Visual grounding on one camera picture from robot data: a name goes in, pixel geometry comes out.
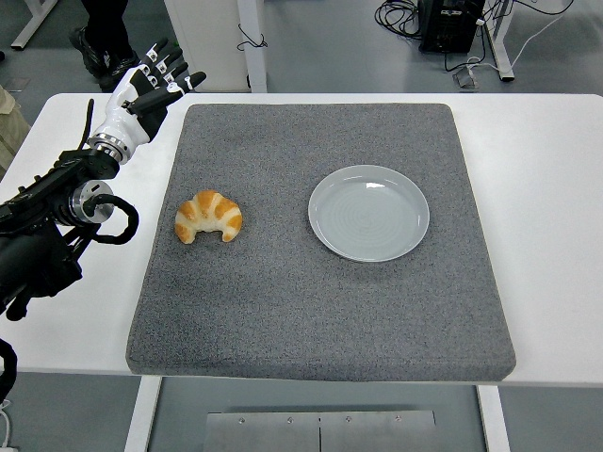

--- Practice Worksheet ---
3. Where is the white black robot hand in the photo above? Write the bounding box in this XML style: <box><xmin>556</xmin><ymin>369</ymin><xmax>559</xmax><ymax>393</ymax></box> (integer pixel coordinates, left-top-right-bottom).
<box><xmin>89</xmin><ymin>37</ymin><xmax>207</xmax><ymax>157</ymax></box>

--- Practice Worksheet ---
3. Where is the golden croissant bread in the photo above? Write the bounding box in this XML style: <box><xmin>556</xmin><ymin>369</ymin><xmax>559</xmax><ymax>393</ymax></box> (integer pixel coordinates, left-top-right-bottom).
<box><xmin>173</xmin><ymin>189</ymin><xmax>244</xmax><ymax>245</ymax></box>

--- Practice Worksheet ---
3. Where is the round grey plate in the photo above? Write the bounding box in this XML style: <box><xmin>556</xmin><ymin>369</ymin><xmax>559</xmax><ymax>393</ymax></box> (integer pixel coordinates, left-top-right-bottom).
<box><xmin>307</xmin><ymin>164</ymin><xmax>431</xmax><ymax>264</ymax></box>

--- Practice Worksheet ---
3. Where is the grey metal plate with screws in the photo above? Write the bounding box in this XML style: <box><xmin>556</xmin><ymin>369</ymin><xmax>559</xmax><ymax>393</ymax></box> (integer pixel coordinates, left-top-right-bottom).
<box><xmin>205</xmin><ymin>410</ymin><xmax>437</xmax><ymax>452</ymax></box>

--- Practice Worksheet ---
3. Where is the person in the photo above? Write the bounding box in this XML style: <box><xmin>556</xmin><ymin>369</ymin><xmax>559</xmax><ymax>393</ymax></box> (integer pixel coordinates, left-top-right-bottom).
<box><xmin>68</xmin><ymin>0</ymin><xmax>142</xmax><ymax>93</ymax></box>

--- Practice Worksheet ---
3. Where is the beige cardboard box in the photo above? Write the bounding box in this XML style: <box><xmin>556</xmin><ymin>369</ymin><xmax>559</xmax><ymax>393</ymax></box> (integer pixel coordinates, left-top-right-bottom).
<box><xmin>0</xmin><ymin>84</ymin><xmax>32</xmax><ymax>178</ymax></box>

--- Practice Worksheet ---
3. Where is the white cabinet panel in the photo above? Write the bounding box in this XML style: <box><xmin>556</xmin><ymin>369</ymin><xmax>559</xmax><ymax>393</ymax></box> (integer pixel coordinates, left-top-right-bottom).
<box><xmin>163</xmin><ymin>0</ymin><xmax>269</xmax><ymax>94</ymax></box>

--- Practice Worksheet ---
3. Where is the white desk foot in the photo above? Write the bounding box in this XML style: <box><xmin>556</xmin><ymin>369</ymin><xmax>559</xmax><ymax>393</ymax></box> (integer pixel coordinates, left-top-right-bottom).
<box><xmin>9</xmin><ymin>0</ymin><xmax>60</xmax><ymax>52</ymax></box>

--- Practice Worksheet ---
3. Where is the grey felt mat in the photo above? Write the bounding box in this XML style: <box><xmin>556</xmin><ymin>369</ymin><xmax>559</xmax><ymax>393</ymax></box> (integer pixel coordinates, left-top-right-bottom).
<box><xmin>125</xmin><ymin>103</ymin><xmax>517</xmax><ymax>382</ymax></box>

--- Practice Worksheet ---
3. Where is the white table leg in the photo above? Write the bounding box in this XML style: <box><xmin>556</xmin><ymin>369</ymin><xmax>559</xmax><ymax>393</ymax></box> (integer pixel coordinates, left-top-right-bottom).
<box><xmin>122</xmin><ymin>376</ymin><xmax>164</xmax><ymax>452</ymax></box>
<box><xmin>475</xmin><ymin>384</ymin><xmax>513</xmax><ymax>452</ymax></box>

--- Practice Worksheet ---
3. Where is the black computer case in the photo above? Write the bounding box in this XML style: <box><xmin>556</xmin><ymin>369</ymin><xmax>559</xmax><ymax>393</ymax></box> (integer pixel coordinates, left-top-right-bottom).
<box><xmin>417</xmin><ymin>0</ymin><xmax>486</xmax><ymax>54</ymax></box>

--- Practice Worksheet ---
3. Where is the clear plastic stand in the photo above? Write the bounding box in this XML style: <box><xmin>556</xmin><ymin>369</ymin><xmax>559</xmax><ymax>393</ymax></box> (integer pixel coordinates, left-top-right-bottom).
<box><xmin>452</xmin><ymin>65</ymin><xmax>481</xmax><ymax>90</ymax></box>

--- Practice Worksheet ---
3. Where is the white desk leg with foot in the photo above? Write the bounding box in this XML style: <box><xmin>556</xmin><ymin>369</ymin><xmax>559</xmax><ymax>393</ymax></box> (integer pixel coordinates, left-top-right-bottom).
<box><xmin>484</xmin><ymin>0</ymin><xmax>515</xmax><ymax>83</ymax></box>

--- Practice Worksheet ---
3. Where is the thin black looped cable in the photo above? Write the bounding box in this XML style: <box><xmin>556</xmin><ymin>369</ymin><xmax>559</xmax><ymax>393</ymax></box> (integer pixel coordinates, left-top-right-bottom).
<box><xmin>236</xmin><ymin>23</ymin><xmax>269</xmax><ymax>53</ymax></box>

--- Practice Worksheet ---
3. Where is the black cable bundle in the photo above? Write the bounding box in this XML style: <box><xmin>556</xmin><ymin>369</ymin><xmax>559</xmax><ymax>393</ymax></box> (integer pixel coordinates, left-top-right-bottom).
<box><xmin>374</xmin><ymin>0</ymin><xmax>423</xmax><ymax>41</ymax></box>

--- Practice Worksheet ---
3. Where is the thin white cable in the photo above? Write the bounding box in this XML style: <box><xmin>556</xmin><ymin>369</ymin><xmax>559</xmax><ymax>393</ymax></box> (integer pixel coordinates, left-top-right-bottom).
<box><xmin>0</xmin><ymin>398</ymin><xmax>20</xmax><ymax>452</ymax></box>

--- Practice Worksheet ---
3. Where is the long white cable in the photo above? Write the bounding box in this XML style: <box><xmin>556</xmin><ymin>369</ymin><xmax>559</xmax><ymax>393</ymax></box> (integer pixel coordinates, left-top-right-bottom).
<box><xmin>464</xmin><ymin>0</ymin><xmax>577</xmax><ymax>76</ymax></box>

